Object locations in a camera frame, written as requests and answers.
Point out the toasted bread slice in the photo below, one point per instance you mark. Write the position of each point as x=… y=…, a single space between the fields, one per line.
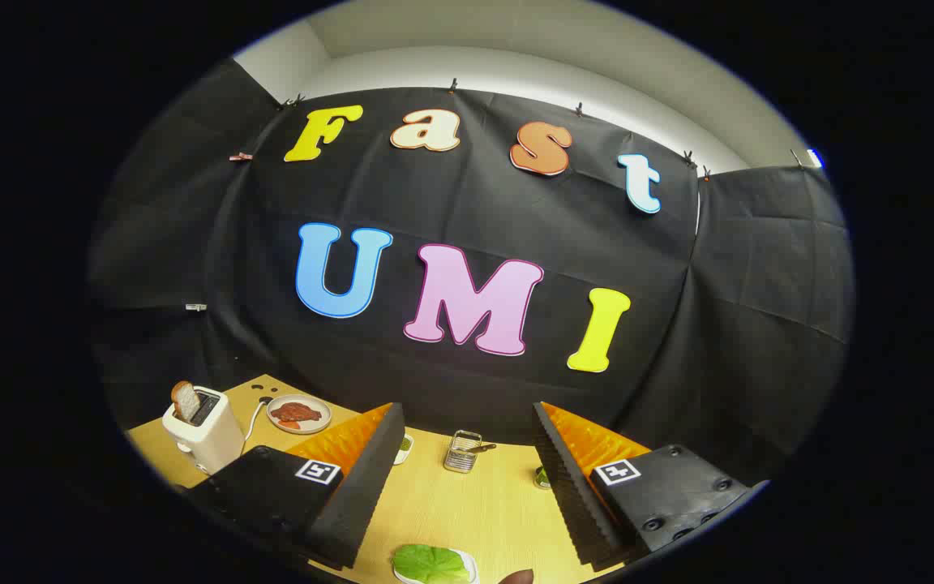
x=185 y=401

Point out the black backdrop cloth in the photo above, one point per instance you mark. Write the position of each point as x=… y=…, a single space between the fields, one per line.
x=475 y=203

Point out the white toaster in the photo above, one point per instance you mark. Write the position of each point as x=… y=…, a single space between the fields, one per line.
x=212 y=438

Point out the white oval plate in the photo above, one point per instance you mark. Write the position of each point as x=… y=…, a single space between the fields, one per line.
x=472 y=565

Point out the green drink bottle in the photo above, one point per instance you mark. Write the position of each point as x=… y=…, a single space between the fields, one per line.
x=542 y=478

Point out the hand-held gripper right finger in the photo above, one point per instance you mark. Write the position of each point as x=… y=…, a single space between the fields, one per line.
x=568 y=487

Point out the round grey plate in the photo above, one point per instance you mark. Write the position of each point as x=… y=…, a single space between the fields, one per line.
x=317 y=405

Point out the brown meat steak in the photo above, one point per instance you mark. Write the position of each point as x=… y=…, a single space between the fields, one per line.
x=295 y=412

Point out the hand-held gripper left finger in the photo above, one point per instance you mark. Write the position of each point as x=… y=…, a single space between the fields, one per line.
x=370 y=487

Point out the green lettuce leaf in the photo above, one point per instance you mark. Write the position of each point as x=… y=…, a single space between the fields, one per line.
x=430 y=564

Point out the white divided dish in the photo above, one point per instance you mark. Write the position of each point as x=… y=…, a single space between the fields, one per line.
x=406 y=446

